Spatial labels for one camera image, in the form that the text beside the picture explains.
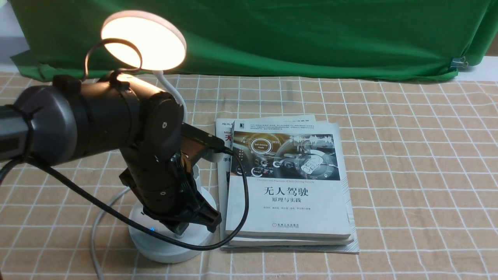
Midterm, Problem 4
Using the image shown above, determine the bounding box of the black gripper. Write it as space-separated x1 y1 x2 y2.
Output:
119 145 222 235

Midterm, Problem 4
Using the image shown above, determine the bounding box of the white desk lamp with base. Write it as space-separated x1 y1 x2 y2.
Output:
101 10 213 264

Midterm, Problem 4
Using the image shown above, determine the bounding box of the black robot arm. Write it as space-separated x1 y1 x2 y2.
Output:
0 74 224 234

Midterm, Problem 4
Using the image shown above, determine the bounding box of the bottom white paperback book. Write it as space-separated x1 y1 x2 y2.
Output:
215 114 359 254

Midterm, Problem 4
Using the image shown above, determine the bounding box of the top white self-driving book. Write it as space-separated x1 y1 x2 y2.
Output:
225 121 352 239

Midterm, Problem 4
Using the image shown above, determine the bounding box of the middle white book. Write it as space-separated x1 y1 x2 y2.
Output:
222 119 354 247

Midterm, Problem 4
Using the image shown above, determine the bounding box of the green backdrop cloth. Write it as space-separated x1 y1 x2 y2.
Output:
10 0 497 81

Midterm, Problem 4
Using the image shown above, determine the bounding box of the blue binder clip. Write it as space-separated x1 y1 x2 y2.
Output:
449 57 468 71

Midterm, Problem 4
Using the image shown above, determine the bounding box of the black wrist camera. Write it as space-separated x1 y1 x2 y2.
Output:
180 123 229 165

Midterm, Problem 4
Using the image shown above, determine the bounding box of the white lamp power cable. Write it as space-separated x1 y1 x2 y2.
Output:
90 186 131 280

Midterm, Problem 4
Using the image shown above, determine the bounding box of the black camera cable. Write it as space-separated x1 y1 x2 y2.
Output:
0 38 250 251

